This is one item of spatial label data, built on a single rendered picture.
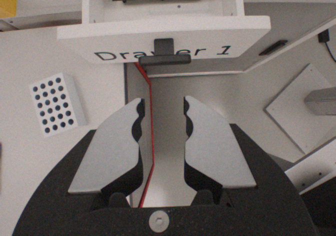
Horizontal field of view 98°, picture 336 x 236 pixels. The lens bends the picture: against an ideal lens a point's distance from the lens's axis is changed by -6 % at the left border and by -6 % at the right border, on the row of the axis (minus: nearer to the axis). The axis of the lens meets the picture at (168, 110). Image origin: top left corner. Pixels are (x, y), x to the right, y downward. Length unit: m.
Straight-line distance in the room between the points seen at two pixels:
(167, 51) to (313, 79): 1.38
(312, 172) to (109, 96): 0.52
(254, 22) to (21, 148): 0.54
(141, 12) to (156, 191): 1.12
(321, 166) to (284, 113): 0.86
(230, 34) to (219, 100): 0.95
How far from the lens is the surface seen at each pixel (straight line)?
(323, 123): 1.56
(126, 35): 0.23
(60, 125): 0.40
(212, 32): 0.24
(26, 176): 0.53
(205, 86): 1.17
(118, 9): 0.36
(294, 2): 0.56
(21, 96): 0.52
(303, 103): 1.45
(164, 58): 0.22
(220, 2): 0.37
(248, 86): 1.28
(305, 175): 0.51
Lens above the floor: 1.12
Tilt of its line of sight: 88 degrees down
